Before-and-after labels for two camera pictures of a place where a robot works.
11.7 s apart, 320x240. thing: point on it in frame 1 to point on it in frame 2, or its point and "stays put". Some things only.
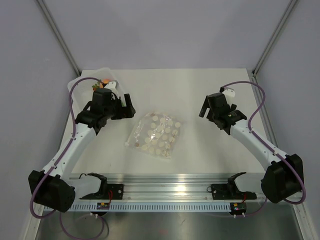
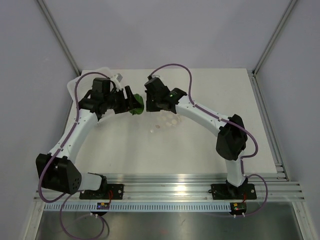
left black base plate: x=107 y=191 stays put
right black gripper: x=205 y=106 to x=149 y=107
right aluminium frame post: x=274 y=37 stays put
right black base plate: x=230 y=191 stays put
